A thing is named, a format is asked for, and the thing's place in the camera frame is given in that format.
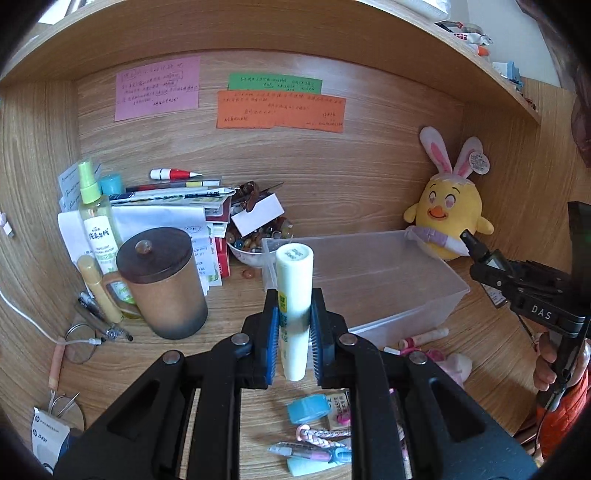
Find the eyeglasses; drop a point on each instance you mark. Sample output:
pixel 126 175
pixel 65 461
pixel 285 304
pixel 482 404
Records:
pixel 81 343

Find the light blue foam tube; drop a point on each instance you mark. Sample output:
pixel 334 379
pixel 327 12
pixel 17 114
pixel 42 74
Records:
pixel 299 467

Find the blue white box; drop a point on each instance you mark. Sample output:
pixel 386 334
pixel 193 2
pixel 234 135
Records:
pixel 51 438

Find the person's right hand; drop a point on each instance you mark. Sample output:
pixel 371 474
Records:
pixel 544 376

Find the yellow chick plush toy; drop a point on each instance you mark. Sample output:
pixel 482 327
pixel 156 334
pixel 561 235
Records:
pixel 450 203

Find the orange paper note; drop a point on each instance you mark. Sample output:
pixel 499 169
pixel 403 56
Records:
pixel 265 109

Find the green spray bottle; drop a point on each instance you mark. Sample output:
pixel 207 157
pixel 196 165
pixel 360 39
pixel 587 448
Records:
pixel 103 238

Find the red white marker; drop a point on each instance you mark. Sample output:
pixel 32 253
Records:
pixel 169 174

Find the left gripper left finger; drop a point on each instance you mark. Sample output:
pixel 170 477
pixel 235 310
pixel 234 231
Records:
pixel 181 404

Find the clear plastic storage bin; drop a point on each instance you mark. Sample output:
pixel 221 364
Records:
pixel 386 285

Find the green paper note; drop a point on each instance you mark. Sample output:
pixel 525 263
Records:
pixel 260 81

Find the beige lip balm tube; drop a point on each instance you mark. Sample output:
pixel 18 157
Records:
pixel 424 338

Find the stack of papers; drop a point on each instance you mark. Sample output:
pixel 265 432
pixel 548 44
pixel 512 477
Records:
pixel 130 220

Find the bowl of beads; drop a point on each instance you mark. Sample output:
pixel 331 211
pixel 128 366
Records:
pixel 248 249

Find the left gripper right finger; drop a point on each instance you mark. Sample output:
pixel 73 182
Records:
pixel 410 419

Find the brown ceramic lidded mug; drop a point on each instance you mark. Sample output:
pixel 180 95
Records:
pixel 158 268

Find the white cylindrical lotion tube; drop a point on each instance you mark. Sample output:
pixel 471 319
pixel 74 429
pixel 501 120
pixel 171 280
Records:
pixel 294 265

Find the pink paper note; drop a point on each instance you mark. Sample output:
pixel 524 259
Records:
pixel 156 88

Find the pink scissors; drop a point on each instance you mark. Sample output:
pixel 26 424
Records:
pixel 405 352

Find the pink blue pen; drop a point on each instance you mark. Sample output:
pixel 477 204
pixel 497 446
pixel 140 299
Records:
pixel 340 455

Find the metal clip keys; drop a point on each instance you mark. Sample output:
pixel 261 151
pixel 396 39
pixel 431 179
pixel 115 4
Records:
pixel 98 319

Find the white small box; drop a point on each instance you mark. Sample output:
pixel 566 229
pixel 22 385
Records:
pixel 263 212

